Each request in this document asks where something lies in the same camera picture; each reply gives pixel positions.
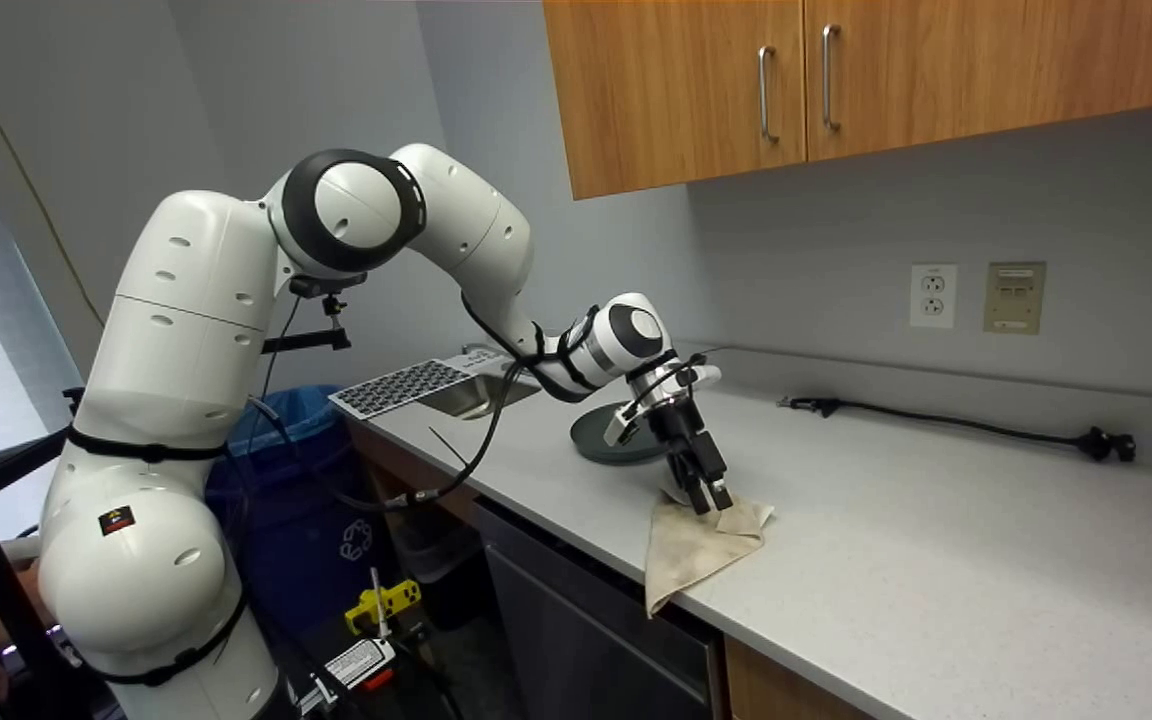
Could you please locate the silver cabinet handle left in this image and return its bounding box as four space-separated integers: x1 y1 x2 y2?
757 44 779 142

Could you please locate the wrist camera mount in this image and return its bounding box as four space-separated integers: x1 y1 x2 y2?
616 351 719 422

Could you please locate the stained beige towel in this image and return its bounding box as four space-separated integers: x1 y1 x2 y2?
643 496 774 616

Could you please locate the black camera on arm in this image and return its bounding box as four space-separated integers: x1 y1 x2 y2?
254 274 355 361

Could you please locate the silver cabinet handle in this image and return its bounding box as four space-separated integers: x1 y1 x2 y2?
819 25 839 132
757 44 779 142

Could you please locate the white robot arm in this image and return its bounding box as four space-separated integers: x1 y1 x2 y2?
38 142 731 720

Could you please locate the white wall outlet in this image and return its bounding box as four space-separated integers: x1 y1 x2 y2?
909 265 954 330

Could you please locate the wooden upper cabinet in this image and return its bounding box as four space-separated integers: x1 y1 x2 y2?
545 0 1152 195

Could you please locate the silver cabinet handle right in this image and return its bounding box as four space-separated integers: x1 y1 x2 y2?
819 25 839 132

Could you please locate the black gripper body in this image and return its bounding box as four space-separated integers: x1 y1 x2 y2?
649 398 727 488

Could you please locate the blue recycling bin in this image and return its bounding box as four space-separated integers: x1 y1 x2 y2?
203 382 396 669

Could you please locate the dark green plate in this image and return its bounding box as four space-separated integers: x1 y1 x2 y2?
569 402 665 464

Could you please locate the black cable on counter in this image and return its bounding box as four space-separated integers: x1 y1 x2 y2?
786 390 1140 466

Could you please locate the yellow clamp tool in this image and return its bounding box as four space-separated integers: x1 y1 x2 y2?
345 579 423 636

